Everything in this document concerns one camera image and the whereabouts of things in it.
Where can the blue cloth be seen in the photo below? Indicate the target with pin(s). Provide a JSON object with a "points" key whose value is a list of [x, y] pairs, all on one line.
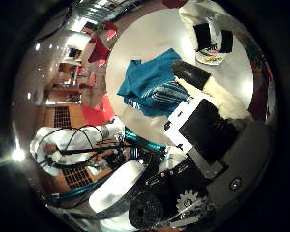
{"points": [[151, 83]]}

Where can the white spray bottle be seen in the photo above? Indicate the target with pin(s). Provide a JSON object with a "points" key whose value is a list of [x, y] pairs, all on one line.
{"points": [[196, 16]]}

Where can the white plastic wrap cover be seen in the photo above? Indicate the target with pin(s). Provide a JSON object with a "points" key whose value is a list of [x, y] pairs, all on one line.
{"points": [[80, 135]]}

